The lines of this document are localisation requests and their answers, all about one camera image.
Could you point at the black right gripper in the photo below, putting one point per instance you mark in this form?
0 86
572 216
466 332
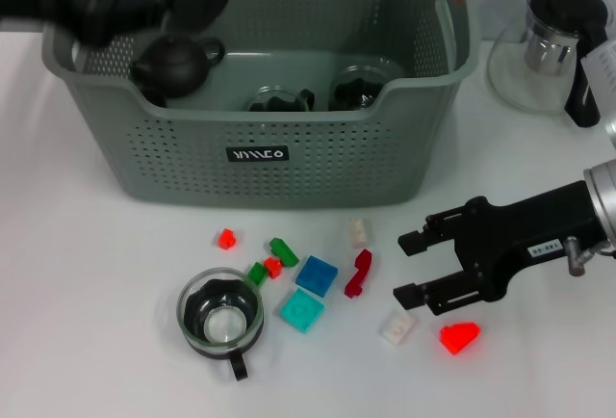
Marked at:
520 230

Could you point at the grey-green perforated storage bin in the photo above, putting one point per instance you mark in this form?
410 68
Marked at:
313 172

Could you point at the dark red curved brick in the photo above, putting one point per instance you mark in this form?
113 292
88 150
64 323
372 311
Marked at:
358 273

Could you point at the white two-stud building brick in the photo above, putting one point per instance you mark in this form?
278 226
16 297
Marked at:
397 331

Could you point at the cream long building brick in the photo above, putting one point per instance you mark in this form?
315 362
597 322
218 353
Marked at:
358 232

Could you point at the bright red slope brick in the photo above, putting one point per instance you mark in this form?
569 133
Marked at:
459 337

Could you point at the blue square building plate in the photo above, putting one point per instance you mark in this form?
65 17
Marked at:
316 276

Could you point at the teal square building plate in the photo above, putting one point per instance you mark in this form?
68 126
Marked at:
302 311

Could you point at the black clay teapot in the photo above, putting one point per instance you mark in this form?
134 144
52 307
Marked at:
173 64

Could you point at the long green building brick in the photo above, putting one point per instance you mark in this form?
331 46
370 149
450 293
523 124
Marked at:
284 250

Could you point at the small red building brick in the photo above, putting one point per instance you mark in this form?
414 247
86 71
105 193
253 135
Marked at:
226 239
273 268

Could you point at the small green building brick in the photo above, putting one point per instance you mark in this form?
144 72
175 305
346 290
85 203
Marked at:
257 273

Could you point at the glass pitcher black lid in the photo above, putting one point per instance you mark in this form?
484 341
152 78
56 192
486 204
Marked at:
544 52

